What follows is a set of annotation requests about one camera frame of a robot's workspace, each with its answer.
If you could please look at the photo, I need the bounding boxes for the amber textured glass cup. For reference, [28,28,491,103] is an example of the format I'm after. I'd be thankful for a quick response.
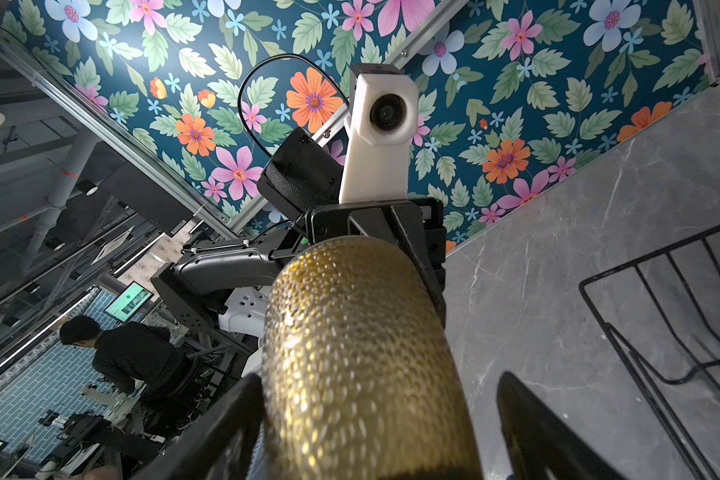
[262,236,482,479]

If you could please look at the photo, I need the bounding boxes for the person in black shirt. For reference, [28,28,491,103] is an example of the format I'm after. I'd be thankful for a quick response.
[59,315,192,425]

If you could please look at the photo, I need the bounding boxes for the black wire dish rack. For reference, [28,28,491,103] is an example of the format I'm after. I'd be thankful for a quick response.
[578,224,720,479]

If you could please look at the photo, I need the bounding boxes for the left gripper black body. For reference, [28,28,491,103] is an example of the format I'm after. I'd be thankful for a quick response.
[305,196,446,325]

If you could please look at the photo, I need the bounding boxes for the green monitor screen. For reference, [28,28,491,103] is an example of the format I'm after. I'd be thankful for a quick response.
[105,281,153,323]

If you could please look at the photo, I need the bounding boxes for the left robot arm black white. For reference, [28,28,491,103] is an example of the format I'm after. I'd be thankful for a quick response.
[152,128,446,333]

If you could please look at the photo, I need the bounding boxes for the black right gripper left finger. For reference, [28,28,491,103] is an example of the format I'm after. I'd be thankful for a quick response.
[135,373,264,480]

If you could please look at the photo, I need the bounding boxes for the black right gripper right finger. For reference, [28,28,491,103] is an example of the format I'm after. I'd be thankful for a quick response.
[496,372,623,480]

